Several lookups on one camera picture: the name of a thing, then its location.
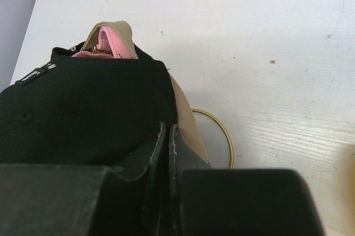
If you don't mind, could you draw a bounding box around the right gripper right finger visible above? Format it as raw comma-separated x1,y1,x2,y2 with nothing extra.
169,126,324,235

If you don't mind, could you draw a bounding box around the gold wire hat stand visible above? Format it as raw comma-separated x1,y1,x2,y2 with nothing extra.
192,109,235,169

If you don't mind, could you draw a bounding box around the black cap white logo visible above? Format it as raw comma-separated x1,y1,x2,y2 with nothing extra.
1,48,178,166

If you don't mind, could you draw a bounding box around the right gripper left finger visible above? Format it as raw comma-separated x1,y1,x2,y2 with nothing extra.
1,124,166,235

